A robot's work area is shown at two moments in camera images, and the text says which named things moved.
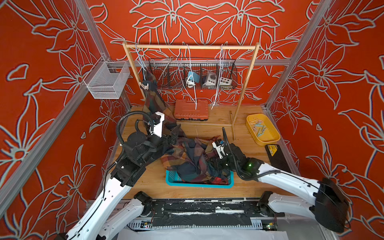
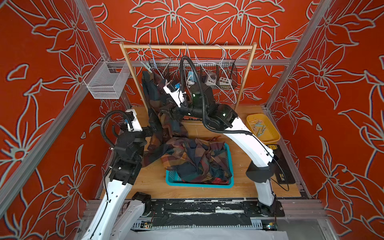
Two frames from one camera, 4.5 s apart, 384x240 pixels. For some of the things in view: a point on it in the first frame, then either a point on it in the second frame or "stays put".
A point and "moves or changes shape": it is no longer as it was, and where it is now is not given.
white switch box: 211,80 stays put
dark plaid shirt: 154,101 moves or changes shape
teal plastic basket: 173,179 stays put
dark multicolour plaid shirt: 194,161 stays put
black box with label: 276,157 stays put
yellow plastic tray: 260,128 stays put
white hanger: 222,52 moves or changes shape
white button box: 225,81 stays put
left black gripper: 166,140 -> 148,132
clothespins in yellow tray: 257,125 stays put
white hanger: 142,65 -> 154,62
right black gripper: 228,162 -> 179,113
